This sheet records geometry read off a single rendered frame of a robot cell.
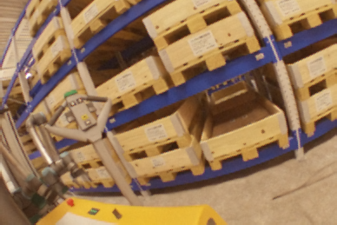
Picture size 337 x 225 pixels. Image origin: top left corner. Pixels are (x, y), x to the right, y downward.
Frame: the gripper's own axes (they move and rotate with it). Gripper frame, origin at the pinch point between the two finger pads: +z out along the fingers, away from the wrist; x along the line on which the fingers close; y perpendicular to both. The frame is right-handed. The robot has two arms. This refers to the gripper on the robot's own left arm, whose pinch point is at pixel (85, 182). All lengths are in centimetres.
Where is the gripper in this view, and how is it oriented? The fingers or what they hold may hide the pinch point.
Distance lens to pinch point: 156.5
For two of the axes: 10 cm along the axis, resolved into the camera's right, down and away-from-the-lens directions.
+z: 7.1, 6.9, -1.5
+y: 6.4, -7.2, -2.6
